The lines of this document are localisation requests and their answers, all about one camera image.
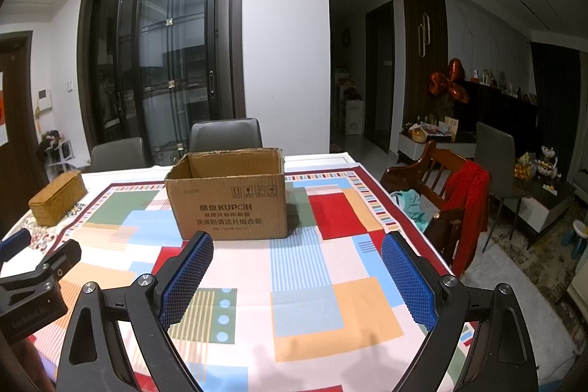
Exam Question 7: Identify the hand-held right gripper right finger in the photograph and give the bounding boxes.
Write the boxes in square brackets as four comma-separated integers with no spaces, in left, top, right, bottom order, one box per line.
[380,230,539,392]

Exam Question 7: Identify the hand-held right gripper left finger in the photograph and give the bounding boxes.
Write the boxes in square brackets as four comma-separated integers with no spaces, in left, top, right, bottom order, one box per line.
[55,230,215,392]

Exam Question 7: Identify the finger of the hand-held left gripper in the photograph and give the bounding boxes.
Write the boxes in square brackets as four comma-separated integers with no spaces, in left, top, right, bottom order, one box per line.
[0,239,82,296]
[0,229,32,264]

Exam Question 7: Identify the brown cardboard box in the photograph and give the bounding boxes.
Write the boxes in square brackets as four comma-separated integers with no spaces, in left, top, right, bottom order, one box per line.
[164,147,291,241]

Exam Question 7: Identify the person's left forearm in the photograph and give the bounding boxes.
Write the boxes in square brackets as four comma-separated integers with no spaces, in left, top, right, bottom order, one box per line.
[0,330,55,392]

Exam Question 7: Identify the woven rattan box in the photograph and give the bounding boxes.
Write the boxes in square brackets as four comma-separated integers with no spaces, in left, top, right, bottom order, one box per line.
[28,170,88,228]

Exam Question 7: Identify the teal cloth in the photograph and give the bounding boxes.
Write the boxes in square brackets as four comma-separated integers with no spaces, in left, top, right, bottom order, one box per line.
[390,190,429,233]

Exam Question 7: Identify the white shelf unit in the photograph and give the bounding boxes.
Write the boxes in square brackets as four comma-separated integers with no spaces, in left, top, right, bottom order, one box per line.
[36,129,76,178]

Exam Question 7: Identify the red garment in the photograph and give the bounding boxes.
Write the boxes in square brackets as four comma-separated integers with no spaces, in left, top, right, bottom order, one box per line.
[442,160,491,279]

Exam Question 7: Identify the wooden high chair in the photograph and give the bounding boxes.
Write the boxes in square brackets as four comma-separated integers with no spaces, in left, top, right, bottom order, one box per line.
[380,139,490,280]

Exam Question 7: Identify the colourful patterned tablecloth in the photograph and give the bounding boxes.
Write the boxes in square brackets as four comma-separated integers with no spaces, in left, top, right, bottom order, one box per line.
[0,153,462,392]

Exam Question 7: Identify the grey dining chair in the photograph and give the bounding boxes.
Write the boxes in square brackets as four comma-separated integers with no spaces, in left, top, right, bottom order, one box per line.
[189,118,264,154]
[473,121,534,252]
[90,137,148,173]

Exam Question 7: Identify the dark brown door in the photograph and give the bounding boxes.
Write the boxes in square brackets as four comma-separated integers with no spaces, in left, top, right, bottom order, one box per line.
[0,30,49,209]

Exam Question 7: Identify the white low sideboard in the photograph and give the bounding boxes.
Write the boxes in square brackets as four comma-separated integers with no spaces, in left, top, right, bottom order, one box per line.
[396,116,478,165]

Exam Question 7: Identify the red and white door poster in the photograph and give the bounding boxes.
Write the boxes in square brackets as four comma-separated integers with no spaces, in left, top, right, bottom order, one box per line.
[0,71,10,145]

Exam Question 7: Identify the plate of oranges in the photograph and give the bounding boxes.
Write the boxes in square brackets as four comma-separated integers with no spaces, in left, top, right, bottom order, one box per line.
[513,153,537,182]

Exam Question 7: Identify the dark coffee table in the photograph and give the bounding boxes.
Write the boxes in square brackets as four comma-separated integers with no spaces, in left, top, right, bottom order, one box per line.
[505,169,580,250]

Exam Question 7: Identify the white carton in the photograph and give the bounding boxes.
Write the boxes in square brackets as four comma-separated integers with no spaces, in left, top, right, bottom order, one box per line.
[344,98,365,136]

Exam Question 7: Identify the blue plastic stool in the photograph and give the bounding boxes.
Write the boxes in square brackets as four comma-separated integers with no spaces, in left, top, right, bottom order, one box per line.
[569,221,588,260]

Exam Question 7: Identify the white tiered tray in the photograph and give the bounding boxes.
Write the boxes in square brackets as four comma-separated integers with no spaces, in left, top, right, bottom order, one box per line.
[535,144,560,178]

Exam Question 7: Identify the red foil balloon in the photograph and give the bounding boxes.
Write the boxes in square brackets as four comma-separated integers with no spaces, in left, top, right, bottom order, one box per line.
[429,58,472,106]

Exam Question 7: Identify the dark glass sliding door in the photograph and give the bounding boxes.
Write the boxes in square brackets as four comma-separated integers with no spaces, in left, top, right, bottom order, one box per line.
[79,0,245,150]

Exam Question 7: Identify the dark wall cabinet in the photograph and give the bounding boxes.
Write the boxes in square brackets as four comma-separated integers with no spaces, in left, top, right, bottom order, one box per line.
[459,79,539,145]

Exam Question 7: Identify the tall cabinet with gold handles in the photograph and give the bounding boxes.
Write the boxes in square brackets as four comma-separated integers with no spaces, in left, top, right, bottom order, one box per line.
[401,0,449,133]

